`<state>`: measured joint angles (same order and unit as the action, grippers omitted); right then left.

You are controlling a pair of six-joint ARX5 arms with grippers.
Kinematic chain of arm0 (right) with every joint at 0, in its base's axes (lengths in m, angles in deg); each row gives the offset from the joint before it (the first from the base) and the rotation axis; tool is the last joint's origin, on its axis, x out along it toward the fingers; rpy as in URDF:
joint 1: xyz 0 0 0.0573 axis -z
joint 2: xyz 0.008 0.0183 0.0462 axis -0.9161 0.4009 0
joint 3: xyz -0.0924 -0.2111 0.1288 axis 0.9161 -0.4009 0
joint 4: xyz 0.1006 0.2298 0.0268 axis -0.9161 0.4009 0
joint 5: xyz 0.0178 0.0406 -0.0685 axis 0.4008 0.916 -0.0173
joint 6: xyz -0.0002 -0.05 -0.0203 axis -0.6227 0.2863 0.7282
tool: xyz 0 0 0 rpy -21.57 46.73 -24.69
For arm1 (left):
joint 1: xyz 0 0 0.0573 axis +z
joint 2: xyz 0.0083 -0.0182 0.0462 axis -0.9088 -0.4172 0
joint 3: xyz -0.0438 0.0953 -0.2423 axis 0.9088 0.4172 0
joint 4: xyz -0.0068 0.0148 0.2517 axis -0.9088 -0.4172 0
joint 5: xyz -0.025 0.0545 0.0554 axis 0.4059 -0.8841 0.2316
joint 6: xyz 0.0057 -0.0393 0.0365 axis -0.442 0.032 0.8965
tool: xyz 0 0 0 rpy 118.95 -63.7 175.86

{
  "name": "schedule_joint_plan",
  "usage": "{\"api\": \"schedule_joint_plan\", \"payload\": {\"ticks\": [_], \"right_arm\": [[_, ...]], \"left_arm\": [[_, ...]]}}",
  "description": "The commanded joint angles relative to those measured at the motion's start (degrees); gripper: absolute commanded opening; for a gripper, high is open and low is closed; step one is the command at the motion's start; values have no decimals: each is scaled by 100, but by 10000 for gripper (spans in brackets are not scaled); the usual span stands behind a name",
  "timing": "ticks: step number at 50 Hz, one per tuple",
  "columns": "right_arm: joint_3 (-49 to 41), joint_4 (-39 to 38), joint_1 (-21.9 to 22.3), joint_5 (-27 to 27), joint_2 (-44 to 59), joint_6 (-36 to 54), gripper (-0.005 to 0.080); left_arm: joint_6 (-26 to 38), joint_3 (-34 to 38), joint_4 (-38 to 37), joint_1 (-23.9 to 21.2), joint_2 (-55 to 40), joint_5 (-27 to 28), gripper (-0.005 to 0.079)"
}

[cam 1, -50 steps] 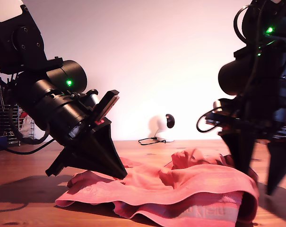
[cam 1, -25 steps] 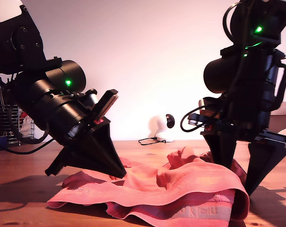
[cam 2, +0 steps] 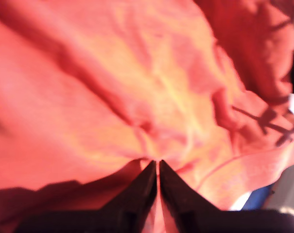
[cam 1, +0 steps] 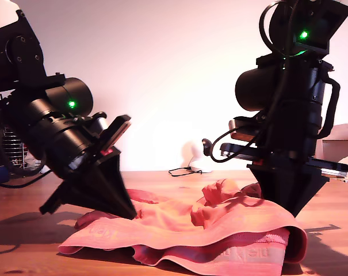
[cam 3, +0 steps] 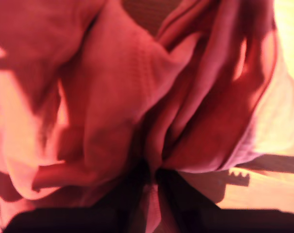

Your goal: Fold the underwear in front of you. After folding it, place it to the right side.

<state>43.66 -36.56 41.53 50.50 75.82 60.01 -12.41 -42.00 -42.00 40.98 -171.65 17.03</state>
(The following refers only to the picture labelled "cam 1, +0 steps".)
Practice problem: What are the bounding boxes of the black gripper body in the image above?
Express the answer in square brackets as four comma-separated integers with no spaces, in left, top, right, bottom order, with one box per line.
[219,126,348,178]
[26,110,132,215]

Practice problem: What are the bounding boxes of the red underwear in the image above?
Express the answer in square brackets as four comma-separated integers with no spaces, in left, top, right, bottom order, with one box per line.
[58,178,308,276]

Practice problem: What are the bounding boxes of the white plastic packet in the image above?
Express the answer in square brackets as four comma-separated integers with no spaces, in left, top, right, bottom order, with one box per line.
[26,143,48,173]

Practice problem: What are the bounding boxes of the wooden chair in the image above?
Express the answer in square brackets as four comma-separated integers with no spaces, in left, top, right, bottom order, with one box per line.
[316,123,348,162]

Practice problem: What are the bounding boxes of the metal wire utensil holder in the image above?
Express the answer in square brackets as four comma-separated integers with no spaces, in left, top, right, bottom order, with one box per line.
[2,126,29,170]

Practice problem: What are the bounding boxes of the white round security camera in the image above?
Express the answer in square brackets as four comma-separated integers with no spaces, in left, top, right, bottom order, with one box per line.
[181,137,215,174]

